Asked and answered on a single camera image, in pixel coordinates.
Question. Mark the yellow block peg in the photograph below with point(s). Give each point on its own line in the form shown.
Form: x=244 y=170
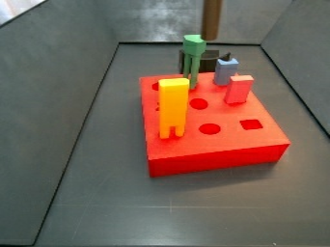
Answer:
x=172 y=103

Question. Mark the pink-red block peg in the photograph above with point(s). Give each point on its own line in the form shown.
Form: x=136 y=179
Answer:
x=237 y=88

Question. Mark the blue block peg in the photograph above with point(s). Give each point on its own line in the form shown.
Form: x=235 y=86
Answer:
x=224 y=70

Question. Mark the brown oval peg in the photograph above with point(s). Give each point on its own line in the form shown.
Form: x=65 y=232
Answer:
x=209 y=19

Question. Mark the green block peg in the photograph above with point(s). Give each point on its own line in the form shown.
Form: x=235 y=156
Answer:
x=193 y=47

